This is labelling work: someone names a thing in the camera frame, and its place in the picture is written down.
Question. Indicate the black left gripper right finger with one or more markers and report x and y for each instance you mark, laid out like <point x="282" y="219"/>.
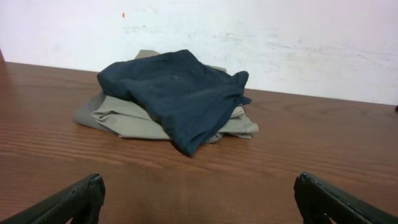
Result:
<point x="319" y="202"/>

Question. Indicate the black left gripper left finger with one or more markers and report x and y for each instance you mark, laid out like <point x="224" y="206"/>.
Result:
<point x="79" y="203"/>

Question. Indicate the folded khaki pants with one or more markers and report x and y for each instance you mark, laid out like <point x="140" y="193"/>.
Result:
<point x="128" y="119"/>

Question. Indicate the folded navy blue shorts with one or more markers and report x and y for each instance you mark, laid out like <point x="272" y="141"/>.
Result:
<point x="189" y="99"/>

